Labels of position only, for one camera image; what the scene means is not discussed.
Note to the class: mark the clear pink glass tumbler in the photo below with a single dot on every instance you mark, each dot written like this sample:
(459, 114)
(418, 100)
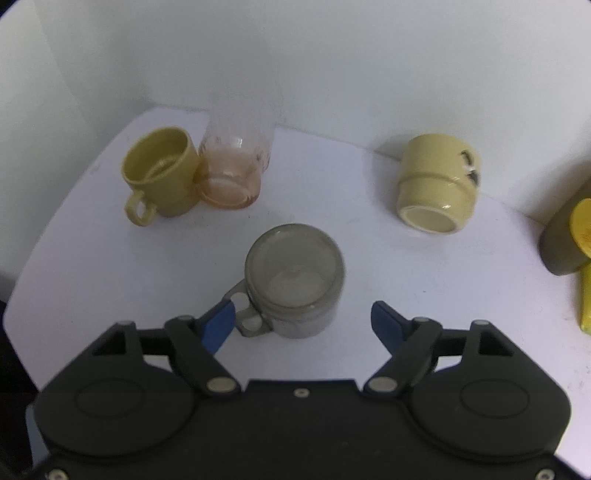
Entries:
(235, 166)

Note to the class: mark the dark olive cup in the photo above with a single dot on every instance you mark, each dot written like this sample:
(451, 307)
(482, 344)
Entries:
(563, 240)

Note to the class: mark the yellow plastic object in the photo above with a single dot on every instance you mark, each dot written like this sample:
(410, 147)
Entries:
(585, 258)

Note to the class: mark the olive yellow mug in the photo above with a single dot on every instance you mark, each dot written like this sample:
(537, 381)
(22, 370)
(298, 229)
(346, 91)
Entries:
(161, 173)

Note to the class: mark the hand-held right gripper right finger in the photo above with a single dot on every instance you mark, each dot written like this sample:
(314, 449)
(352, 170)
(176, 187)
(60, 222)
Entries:
(386, 322)

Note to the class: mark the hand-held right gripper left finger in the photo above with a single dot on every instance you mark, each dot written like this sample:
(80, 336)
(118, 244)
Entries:
(218, 326)

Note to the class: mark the grey glass cup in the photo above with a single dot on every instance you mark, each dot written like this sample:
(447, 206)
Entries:
(295, 281)

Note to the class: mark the cream yellow printed mug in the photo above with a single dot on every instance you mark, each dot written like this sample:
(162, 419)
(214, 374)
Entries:
(436, 184)

